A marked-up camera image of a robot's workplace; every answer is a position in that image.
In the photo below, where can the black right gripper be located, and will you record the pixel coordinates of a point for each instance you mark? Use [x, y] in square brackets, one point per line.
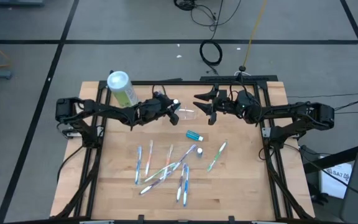
[227, 104]

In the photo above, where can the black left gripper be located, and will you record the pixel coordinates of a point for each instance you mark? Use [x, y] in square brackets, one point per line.
[152, 109]

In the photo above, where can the bagged purple toothbrush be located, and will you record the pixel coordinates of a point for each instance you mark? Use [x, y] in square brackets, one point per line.
[180, 183]
[152, 185]
[185, 156]

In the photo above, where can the bagged orange toothbrush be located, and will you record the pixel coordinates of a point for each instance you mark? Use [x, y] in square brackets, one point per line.
[148, 158]
[167, 161]

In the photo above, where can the bagged blue toothbrush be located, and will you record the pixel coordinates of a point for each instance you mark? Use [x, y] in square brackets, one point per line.
[186, 186]
[138, 165]

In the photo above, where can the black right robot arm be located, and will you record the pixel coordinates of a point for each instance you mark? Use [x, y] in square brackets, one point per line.
[291, 110]

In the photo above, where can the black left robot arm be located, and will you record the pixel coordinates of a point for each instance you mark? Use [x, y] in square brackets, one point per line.
[104, 110]

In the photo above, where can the clear plastic organizer tray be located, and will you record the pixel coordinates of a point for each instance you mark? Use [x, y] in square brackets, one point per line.
[188, 115]

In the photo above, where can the black round knob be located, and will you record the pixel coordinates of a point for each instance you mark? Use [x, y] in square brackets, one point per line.
[242, 68]

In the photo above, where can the green white wipes canister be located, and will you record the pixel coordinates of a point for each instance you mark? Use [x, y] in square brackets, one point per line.
[121, 88]

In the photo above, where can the black mounting plate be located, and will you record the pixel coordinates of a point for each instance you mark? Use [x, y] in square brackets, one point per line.
[259, 77]

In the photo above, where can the black diagonal metal beam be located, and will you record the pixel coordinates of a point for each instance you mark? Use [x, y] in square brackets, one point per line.
[337, 158]

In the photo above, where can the white printed box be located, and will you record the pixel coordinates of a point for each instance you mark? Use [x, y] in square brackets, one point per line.
[334, 183]

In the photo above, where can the black aluminium table frame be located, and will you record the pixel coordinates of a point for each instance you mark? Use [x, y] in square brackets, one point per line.
[261, 84]

